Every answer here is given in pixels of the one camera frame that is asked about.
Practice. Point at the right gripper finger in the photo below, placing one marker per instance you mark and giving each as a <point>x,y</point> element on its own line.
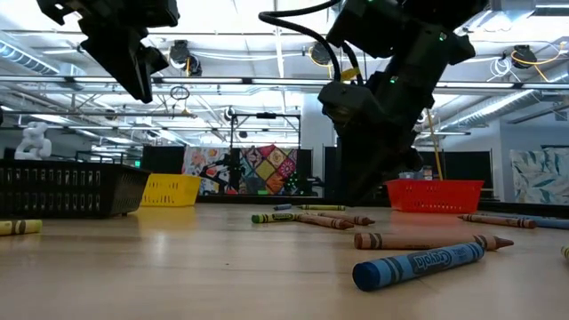
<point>373,173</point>
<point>415,160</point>

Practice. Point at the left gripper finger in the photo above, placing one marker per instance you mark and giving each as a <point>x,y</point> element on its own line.
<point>156,60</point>
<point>120,58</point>

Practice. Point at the brown crayon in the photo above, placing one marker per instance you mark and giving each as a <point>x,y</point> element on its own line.
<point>400,241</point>
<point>498,221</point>
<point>326,221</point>
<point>355,219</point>

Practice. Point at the yellow-green crayon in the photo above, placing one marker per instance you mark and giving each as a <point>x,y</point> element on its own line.
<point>322,207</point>

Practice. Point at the blue crayon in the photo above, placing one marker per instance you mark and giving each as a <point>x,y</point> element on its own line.
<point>553,223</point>
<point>282,207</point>
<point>507,214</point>
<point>400,269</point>

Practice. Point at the green crayon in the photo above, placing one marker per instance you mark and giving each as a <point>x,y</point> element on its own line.
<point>275,218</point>

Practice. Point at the yellow crayon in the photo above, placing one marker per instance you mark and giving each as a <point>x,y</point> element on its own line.
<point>24,227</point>

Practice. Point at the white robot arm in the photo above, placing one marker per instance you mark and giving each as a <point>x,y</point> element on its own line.
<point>33,144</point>

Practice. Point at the black background robot arm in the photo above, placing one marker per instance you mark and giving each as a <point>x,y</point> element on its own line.
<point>231,171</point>

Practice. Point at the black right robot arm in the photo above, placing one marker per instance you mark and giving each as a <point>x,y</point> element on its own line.
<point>378,26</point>

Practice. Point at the red plastic basket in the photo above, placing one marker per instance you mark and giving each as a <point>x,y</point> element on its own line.
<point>433,195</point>

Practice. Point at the black partition panel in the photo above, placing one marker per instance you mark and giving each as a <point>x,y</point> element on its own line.
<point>467,166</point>

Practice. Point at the white square pillar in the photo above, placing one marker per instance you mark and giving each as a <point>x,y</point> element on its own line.
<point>313,142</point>

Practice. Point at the black screen panel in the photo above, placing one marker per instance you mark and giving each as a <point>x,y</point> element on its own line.
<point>162,159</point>

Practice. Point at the colourful patchwork panel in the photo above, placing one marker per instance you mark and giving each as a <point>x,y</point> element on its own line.
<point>266,169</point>

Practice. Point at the yellow plastic basket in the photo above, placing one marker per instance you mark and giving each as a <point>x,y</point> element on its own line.
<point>171,190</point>

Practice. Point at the black plastic basket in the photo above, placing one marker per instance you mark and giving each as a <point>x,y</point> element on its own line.
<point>66,189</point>

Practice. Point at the green crayon right edge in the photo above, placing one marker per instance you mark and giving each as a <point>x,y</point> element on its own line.
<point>566,253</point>

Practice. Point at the ceiling light rail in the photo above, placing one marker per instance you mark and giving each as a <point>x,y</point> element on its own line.
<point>200,81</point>

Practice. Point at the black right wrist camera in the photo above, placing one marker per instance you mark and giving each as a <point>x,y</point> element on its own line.
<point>351,104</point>

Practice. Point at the silver ventilation duct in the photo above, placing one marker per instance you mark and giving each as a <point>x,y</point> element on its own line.
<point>498,104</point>
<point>22,58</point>

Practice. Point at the black stand frame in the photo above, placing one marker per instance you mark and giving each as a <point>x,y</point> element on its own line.
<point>266,115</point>

